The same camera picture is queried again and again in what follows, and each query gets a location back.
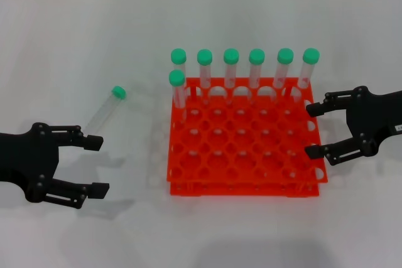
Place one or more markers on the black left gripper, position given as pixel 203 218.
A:
pixel 28 161

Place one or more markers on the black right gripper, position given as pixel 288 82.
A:
pixel 370 117

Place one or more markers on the green-capped clear test tube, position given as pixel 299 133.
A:
pixel 257 56
pixel 231 55
pixel 204 56
pixel 118 91
pixel 178 55
pixel 176 78
pixel 311 55
pixel 285 55

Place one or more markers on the orange test tube rack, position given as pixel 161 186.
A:
pixel 245 192

